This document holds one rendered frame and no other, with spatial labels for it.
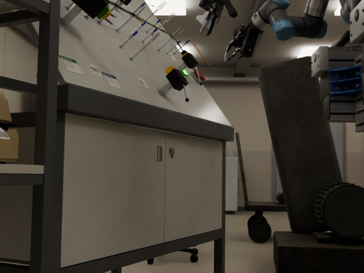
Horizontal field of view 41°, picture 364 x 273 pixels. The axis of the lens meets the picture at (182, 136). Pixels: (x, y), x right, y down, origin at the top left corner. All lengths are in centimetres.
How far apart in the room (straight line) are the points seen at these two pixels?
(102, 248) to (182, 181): 55
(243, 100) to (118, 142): 774
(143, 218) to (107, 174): 26
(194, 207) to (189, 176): 13
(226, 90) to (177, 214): 742
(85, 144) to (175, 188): 56
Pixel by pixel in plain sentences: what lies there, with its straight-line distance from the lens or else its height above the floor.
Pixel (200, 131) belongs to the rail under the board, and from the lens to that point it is 192.
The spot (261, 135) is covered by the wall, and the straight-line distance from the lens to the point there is 913.
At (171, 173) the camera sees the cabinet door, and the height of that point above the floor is 65.
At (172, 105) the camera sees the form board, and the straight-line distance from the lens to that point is 177.
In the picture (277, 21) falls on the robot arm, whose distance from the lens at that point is 188.
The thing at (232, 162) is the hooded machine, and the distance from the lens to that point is 822.
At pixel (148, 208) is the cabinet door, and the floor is 53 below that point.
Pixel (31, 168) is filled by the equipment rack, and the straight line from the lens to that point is 114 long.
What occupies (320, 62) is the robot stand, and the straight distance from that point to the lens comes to 186.
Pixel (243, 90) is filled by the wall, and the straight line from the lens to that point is 920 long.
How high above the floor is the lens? 64
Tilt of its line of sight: 5 degrees up
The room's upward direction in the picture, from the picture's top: 1 degrees clockwise
